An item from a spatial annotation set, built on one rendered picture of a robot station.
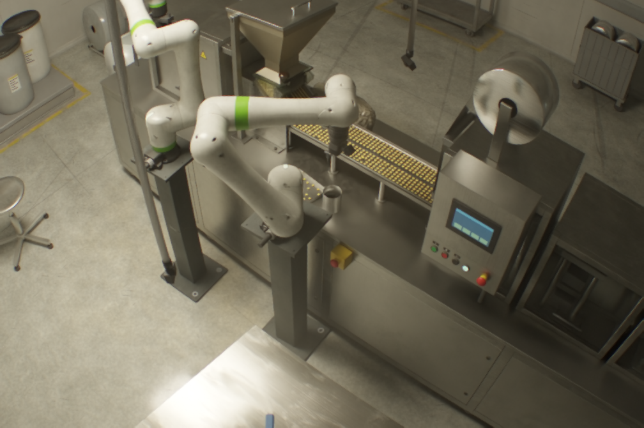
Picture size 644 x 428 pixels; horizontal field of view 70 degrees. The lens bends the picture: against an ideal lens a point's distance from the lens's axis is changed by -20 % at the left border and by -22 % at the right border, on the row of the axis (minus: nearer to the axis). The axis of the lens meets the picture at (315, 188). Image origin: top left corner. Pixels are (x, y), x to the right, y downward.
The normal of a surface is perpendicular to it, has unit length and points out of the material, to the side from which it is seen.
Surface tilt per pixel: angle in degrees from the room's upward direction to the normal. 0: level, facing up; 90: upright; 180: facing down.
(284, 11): 0
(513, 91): 90
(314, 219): 0
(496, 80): 90
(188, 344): 0
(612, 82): 90
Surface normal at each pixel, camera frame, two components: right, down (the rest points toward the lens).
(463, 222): -0.65, 0.53
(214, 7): 0.01, -0.71
